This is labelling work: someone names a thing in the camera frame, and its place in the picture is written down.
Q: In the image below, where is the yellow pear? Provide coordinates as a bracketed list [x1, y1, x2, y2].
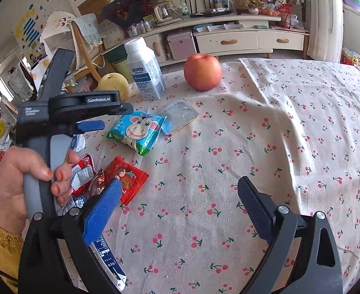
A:
[96, 72, 129, 102]

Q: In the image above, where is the white blue milk bottle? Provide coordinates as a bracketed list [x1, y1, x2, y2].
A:
[124, 37, 166, 100]

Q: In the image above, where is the white tv cabinet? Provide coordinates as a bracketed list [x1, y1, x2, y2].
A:
[103, 0, 311, 68]

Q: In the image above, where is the red apple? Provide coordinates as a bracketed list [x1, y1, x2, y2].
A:
[183, 53, 222, 92]

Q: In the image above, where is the blue white long packet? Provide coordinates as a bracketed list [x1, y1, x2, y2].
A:
[90, 235, 127, 292]

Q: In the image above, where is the pink storage box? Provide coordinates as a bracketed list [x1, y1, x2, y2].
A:
[167, 29, 197, 60]

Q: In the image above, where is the cherry print tablecloth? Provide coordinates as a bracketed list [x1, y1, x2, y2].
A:
[85, 59, 360, 293]

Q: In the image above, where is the yellow sleeve forearm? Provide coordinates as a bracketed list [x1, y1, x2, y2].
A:
[0, 227, 23, 293]

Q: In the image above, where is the red snack wrapper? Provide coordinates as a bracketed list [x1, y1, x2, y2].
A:
[104, 155, 149, 206]

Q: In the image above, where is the dark blue flower bouquet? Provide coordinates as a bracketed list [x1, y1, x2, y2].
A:
[101, 0, 151, 30]

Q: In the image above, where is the green cow snack packet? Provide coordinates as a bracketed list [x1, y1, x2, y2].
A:
[106, 111, 166, 157]

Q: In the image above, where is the small silver foil packet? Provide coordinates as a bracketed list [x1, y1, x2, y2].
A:
[158, 99, 199, 135]

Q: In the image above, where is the green trash bin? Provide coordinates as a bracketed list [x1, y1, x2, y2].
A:
[112, 59, 134, 84]

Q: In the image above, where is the wooden chair with cover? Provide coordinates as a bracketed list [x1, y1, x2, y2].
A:
[40, 11, 105, 91]

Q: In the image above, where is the person's left hand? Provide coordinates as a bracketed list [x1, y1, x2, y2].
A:
[0, 146, 80, 234]

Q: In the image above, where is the glass electric kettle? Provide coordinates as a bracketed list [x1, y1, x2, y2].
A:
[153, 3, 183, 27]

